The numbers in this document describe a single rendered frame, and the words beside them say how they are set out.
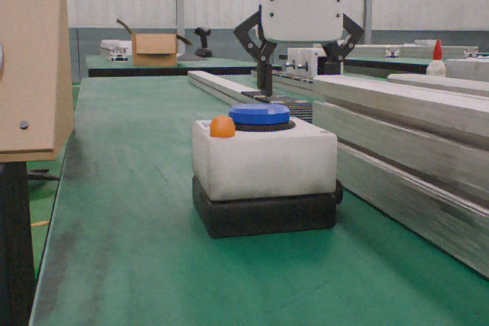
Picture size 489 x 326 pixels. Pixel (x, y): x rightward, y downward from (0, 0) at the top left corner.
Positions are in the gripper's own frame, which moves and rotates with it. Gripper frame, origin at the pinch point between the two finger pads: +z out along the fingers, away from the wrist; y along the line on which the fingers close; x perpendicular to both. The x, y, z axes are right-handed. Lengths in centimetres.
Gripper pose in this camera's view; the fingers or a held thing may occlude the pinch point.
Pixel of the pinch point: (298, 85)
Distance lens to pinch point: 69.5
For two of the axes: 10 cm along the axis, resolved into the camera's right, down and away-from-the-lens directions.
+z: 0.0, 9.8, 1.8
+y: -9.7, 0.4, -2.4
